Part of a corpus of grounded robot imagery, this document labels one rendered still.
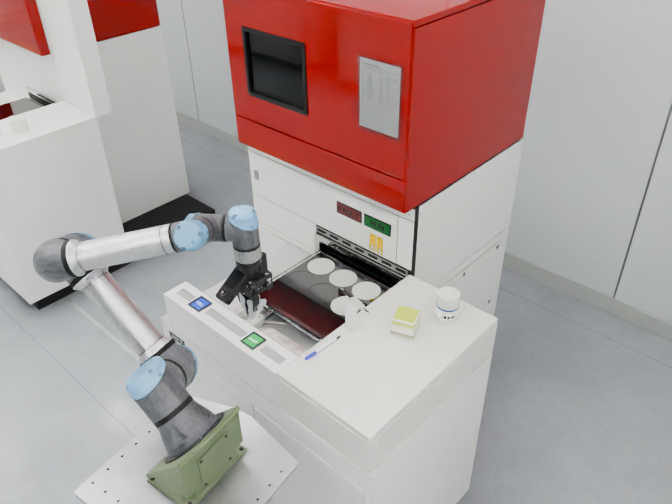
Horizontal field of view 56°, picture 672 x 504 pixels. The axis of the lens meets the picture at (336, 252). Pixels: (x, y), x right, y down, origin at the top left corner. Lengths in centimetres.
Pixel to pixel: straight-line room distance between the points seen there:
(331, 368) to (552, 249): 213
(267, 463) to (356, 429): 28
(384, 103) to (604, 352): 205
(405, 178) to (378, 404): 68
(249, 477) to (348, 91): 115
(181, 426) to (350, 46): 115
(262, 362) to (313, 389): 19
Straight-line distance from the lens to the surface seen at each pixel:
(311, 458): 199
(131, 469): 190
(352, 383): 181
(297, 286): 224
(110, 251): 167
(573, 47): 330
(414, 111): 187
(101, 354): 351
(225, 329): 201
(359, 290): 221
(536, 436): 303
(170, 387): 171
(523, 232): 377
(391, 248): 219
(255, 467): 183
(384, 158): 198
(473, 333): 199
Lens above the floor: 228
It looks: 35 degrees down
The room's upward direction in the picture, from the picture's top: 1 degrees counter-clockwise
